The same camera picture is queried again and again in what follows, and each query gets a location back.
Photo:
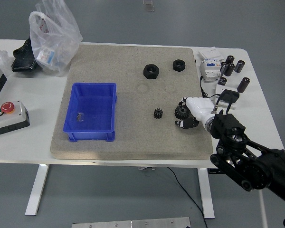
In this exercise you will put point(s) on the large black gear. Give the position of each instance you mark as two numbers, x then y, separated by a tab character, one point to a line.
181	112

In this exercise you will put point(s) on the large black hex nut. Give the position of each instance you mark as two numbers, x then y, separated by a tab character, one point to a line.
151	71

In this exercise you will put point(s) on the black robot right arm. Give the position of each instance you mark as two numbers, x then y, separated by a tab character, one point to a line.
256	166

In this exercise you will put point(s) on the clear floor plate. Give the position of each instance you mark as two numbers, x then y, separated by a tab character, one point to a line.
148	5

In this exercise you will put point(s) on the grey push-button control box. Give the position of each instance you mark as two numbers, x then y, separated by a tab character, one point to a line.
8	118

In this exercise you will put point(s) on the black power adapter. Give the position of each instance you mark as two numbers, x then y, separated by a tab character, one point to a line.
230	95

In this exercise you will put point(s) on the white circuit breaker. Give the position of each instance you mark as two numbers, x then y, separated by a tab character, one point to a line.
210	70

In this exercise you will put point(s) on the small black gear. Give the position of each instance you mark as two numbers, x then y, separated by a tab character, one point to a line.
158	113

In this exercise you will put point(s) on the black crumpled pouch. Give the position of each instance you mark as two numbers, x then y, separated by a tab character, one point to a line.
22	58

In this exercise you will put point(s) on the black cylindrical capacitor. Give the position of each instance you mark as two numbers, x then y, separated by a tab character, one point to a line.
239	66
243	84
230	59
230	69
222	81
223	67

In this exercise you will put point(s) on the silver metal plate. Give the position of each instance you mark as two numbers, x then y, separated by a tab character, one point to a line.
133	223

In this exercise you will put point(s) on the white flat carton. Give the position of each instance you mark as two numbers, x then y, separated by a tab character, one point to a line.
211	54

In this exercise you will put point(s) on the black under-table box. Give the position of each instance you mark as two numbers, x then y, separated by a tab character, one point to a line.
215	171

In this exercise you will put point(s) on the white table leg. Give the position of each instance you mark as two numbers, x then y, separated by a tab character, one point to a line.
206	197
38	190

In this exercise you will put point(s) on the small black hex nut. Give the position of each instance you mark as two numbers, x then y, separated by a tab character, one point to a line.
179	65

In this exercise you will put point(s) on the metal under-table bracket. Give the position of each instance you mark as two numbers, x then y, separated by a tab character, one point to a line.
146	169

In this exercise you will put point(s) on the blue plastic bin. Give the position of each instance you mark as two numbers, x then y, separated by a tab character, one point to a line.
90	104

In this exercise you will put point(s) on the grey-brown felt mat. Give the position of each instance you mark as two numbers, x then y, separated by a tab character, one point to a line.
123	71

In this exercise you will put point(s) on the blue white small carton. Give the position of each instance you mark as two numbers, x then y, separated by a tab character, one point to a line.
45	56

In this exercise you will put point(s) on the clear bubble wrap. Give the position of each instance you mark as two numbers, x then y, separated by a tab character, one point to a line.
0	58

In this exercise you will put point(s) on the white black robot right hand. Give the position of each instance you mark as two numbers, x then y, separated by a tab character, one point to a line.
200	108

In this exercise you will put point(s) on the clear plastic bag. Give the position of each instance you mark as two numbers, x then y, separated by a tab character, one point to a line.
57	35

